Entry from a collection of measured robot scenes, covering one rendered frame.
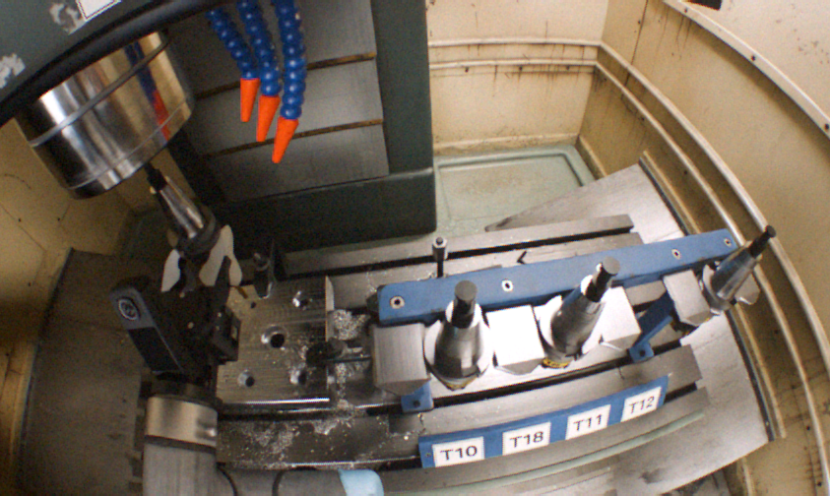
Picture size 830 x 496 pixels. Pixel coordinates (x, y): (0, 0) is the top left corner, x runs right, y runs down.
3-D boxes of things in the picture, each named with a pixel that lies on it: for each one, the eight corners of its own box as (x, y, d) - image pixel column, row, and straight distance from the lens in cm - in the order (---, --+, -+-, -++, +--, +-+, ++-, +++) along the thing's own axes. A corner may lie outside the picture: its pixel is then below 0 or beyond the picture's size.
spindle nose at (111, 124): (208, 74, 43) (171, -26, 41) (185, 157, 29) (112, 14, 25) (95, 130, 49) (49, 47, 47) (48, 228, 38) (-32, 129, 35)
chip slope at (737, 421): (713, 457, 120) (777, 438, 102) (474, 543, 94) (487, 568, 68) (615, 211, 138) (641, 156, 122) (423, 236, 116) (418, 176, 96)
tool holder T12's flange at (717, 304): (714, 268, 54) (724, 257, 52) (735, 306, 53) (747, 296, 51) (685, 279, 49) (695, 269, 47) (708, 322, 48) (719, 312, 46)
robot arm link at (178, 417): (129, 431, 40) (192, 439, 35) (134, 387, 41) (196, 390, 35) (174, 445, 45) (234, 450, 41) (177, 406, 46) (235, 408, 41)
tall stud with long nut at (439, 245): (448, 282, 74) (448, 244, 63) (434, 284, 74) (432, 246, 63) (445, 271, 75) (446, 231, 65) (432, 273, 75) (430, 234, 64)
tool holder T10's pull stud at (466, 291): (469, 299, 28) (473, 276, 25) (478, 319, 27) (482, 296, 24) (448, 307, 27) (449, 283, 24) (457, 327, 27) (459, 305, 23)
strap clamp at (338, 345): (393, 374, 67) (381, 344, 53) (323, 381, 69) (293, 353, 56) (392, 356, 68) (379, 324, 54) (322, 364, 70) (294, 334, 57)
